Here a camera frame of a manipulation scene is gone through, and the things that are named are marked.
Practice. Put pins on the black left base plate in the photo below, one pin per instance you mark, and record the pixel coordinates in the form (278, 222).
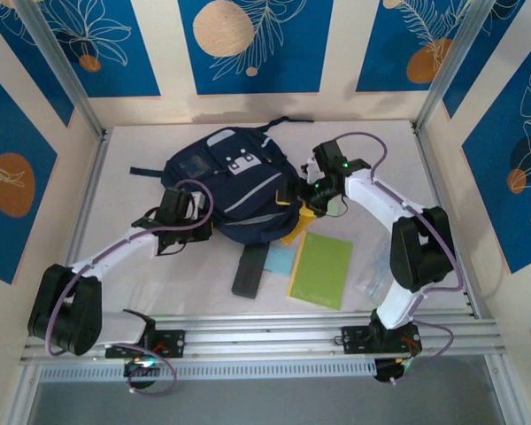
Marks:
(172, 343)

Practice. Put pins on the green notebook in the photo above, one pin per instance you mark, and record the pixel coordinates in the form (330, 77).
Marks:
(323, 270)

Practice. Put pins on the aluminium rail beam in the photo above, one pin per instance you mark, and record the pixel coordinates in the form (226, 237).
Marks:
(265, 336)

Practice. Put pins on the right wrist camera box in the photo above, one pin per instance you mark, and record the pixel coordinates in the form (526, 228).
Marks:
(312, 170)

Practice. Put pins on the clear plastic bag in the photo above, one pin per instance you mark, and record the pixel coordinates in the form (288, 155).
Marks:
(371, 279)

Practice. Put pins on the black pencil case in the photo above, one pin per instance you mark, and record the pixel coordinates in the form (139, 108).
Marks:
(250, 274)

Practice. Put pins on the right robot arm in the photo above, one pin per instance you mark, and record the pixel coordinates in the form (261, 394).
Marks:
(420, 252)

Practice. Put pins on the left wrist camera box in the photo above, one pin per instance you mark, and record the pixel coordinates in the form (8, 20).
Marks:
(197, 206)

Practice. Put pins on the black controller board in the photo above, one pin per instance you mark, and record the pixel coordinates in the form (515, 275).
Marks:
(141, 372)
(391, 372)

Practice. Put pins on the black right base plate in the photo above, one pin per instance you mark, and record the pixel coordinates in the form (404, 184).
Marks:
(356, 338)

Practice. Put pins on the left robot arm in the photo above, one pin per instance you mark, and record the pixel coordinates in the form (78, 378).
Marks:
(66, 310)

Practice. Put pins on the blue sticky note pad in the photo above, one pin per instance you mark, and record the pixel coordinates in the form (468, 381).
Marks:
(283, 262)

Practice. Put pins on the yellow picture book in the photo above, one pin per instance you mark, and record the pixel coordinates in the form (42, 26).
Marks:
(302, 226)

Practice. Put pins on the navy blue backpack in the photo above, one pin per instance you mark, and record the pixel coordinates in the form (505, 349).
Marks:
(248, 208)

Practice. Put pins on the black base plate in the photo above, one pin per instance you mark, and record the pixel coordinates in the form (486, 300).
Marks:
(356, 338)
(172, 343)

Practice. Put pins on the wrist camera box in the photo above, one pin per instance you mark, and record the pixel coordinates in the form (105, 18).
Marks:
(197, 206)
(312, 170)

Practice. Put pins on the aluminium frame post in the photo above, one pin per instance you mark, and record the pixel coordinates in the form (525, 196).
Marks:
(451, 62)
(57, 62)

